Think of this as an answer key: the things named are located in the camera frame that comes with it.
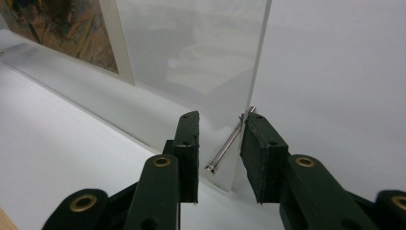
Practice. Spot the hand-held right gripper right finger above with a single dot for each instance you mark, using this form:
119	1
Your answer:
265	159

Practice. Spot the silver metal standoff pin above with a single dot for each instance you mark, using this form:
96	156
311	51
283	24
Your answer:
224	148

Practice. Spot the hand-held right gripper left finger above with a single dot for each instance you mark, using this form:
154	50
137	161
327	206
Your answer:
188	159

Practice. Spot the painting print with cream border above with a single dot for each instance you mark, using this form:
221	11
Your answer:
63	32

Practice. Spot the clear acrylic picture frame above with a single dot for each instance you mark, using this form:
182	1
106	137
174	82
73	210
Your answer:
191	48

